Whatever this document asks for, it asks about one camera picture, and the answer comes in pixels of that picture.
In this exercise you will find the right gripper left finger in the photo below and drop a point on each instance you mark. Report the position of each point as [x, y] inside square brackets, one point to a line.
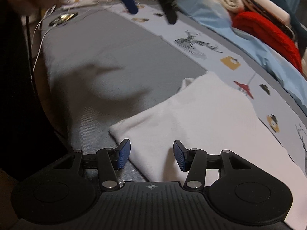
[122, 153]

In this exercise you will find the grey patterned bed sheet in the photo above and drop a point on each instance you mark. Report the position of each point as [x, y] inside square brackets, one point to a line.
[106, 65]

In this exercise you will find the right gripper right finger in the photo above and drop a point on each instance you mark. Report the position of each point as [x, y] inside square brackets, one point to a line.
[180, 153]

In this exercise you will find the light blue duvet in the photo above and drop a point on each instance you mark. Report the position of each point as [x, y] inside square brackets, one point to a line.
[214, 16]

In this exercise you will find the white folded cloth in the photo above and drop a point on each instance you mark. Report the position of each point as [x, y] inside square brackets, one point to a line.
[275, 10]

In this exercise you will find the red knitted blanket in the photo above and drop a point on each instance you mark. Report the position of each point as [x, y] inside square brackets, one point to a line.
[261, 28]

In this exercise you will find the dark teal shark plush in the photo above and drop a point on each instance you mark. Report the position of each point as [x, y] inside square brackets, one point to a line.
[296, 25]

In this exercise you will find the white t-shirt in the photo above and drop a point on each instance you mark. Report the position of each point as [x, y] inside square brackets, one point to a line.
[208, 114]

